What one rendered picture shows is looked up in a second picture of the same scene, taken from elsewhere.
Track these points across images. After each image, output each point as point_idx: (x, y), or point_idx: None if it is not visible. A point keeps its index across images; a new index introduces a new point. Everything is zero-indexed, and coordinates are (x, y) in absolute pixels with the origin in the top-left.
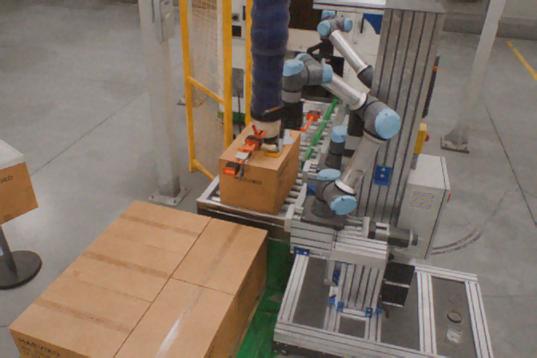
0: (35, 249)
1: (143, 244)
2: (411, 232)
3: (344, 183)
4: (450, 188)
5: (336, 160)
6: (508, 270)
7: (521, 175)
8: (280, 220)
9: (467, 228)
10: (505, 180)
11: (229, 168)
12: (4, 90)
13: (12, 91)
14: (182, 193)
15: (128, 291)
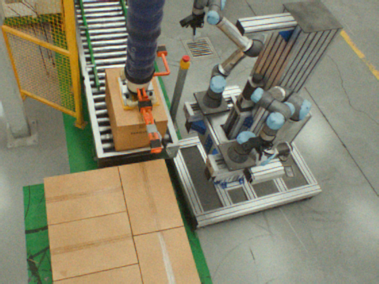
0: None
1: (89, 218)
2: (288, 144)
3: (270, 148)
4: (219, 38)
5: (216, 102)
6: None
7: (255, 8)
8: (170, 147)
9: (246, 73)
10: (248, 17)
11: (157, 148)
12: None
13: None
14: (33, 128)
15: (115, 264)
